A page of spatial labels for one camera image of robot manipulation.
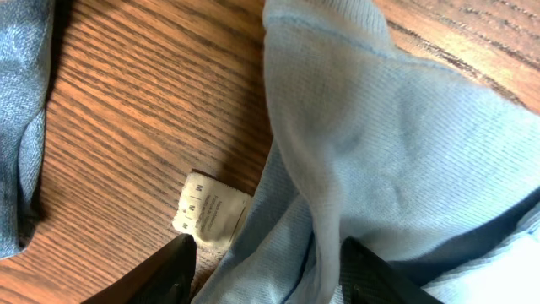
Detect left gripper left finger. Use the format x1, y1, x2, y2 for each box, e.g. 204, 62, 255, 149
84, 234, 197, 304

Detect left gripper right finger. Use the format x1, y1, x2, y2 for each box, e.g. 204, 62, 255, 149
339, 237, 441, 304

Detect light blue printed t-shirt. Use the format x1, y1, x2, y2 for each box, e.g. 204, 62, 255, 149
195, 1, 539, 304

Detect folded blue denim jeans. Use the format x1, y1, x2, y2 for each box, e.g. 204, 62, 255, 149
1, 0, 55, 259

